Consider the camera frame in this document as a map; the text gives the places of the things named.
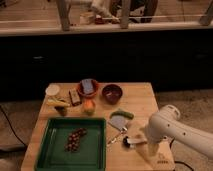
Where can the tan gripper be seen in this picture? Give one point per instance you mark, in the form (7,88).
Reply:
(153,149)

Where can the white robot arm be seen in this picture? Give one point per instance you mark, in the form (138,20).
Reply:
(165,122)

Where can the purple bowl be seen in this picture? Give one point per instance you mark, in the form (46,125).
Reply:
(112,93)

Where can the orange bowl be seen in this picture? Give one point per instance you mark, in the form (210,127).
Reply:
(80,89)

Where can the green cucumber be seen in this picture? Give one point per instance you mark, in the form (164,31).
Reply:
(122,113)

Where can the green tray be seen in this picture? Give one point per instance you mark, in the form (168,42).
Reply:
(91,154)

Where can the orange fruit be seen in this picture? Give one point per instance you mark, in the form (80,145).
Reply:
(88,106)

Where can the bunch of red grapes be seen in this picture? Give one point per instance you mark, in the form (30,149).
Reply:
(74,139)

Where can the blue sponge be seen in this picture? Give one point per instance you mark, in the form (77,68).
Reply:
(87,86)

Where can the brown bread slice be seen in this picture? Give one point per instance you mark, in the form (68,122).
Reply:
(74,97)

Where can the white round lid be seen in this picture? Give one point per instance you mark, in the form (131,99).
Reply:
(52,90)

